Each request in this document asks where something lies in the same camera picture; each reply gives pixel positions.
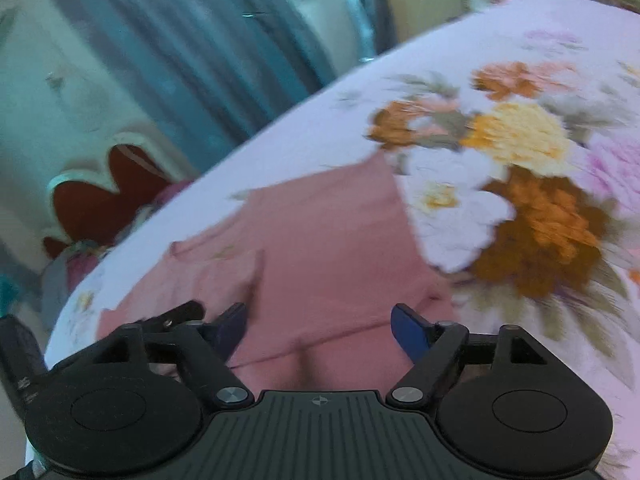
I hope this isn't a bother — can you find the grey pink cloth bundle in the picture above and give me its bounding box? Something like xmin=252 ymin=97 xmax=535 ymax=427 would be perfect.
xmin=42 ymin=240 xmax=113 ymax=331

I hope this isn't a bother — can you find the floral bed sheet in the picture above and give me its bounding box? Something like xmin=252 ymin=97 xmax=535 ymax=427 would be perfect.
xmin=44 ymin=0 xmax=640 ymax=480

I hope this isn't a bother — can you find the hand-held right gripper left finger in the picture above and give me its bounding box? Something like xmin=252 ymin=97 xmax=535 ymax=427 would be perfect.
xmin=95 ymin=302 xmax=255 ymax=409

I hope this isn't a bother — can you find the teal curtain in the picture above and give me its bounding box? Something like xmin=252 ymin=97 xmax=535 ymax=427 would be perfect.
xmin=30 ymin=0 xmax=341 ymax=181

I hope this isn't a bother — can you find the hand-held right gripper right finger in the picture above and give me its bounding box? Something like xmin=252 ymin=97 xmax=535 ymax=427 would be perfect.
xmin=387 ymin=303 xmax=547 ymax=407

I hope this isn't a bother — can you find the pink shirt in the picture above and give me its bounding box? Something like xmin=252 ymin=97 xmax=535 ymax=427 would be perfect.
xmin=97 ymin=152 xmax=458 ymax=391

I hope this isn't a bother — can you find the grey blue tied curtain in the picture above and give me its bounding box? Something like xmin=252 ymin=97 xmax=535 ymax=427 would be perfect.
xmin=340 ymin=0 xmax=397 ymax=63

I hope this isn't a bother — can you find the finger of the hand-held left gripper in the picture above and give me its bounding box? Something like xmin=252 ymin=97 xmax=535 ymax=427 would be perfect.
xmin=141 ymin=301 xmax=207 ymax=335

